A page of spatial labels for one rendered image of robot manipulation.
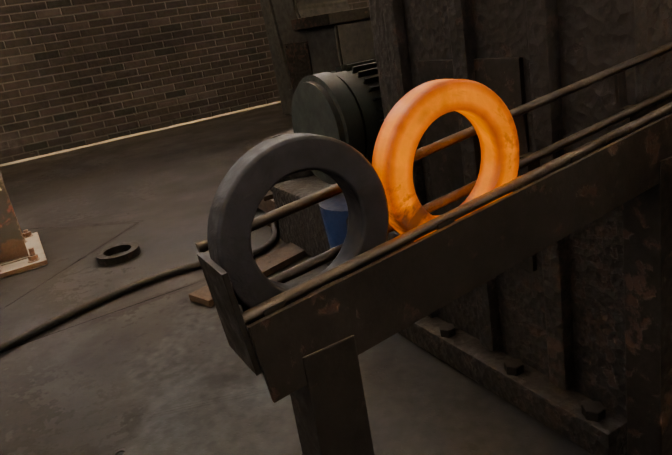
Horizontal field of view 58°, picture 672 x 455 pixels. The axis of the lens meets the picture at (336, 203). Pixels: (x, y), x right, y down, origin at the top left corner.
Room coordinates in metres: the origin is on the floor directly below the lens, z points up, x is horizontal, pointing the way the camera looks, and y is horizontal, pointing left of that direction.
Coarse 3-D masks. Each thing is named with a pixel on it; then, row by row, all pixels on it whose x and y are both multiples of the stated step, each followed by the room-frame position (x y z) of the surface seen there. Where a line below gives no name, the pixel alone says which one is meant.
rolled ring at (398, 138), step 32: (416, 96) 0.62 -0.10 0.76; (448, 96) 0.64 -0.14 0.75; (480, 96) 0.66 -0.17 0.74; (384, 128) 0.62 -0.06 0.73; (416, 128) 0.61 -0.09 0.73; (480, 128) 0.68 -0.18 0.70; (512, 128) 0.68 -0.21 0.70; (384, 160) 0.60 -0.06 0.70; (512, 160) 0.67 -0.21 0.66; (480, 192) 0.67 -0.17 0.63; (416, 224) 0.61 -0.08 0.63
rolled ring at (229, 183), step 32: (256, 160) 0.54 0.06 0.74; (288, 160) 0.55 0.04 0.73; (320, 160) 0.57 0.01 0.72; (352, 160) 0.58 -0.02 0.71; (224, 192) 0.53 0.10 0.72; (256, 192) 0.53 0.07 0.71; (352, 192) 0.58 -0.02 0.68; (384, 192) 0.60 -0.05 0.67; (224, 224) 0.52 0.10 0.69; (352, 224) 0.60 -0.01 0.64; (384, 224) 0.59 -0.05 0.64; (224, 256) 0.51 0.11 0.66; (352, 256) 0.58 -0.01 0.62; (256, 288) 0.52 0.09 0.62; (288, 288) 0.55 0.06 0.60; (320, 288) 0.56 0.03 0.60
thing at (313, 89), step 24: (336, 72) 2.16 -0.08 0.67; (360, 72) 2.03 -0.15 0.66; (312, 96) 2.02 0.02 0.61; (336, 96) 1.93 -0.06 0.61; (360, 96) 1.97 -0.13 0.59; (312, 120) 2.05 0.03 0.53; (336, 120) 1.90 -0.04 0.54; (360, 120) 1.92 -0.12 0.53; (360, 144) 1.91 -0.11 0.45; (288, 192) 2.23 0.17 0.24; (312, 192) 2.16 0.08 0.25; (288, 216) 2.26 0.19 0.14; (312, 216) 2.06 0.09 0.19; (288, 240) 2.30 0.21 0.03; (312, 240) 2.10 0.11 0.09
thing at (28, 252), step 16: (0, 176) 2.64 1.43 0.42; (0, 192) 2.64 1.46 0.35; (0, 208) 2.64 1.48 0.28; (0, 224) 2.63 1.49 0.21; (16, 224) 2.66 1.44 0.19; (0, 240) 2.62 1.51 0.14; (16, 240) 2.65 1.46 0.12; (32, 240) 2.93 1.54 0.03; (0, 256) 2.61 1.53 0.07; (16, 256) 2.64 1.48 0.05; (32, 256) 2.59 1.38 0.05; (0, 272) 2.51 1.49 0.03; (16, 272) 2.52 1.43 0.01
